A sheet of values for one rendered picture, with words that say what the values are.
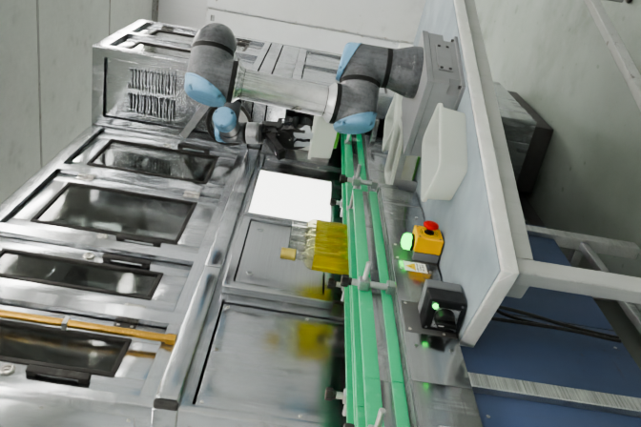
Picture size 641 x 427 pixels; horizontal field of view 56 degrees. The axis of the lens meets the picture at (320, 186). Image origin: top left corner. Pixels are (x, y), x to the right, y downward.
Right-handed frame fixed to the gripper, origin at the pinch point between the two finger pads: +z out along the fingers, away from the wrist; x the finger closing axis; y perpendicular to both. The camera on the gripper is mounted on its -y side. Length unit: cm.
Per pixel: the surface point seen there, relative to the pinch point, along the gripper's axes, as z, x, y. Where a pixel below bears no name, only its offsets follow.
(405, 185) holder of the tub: 31.5, 7.2, -13.5
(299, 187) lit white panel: -9.3, 40.7, 19.4
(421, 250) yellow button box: 33, -12, -59
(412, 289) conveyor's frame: 30, -13, -73
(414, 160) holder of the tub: 33.6, -1.2, -10.4
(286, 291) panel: -4, 17, -53
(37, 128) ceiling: -180, 89, 113
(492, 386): 44, -20, -101
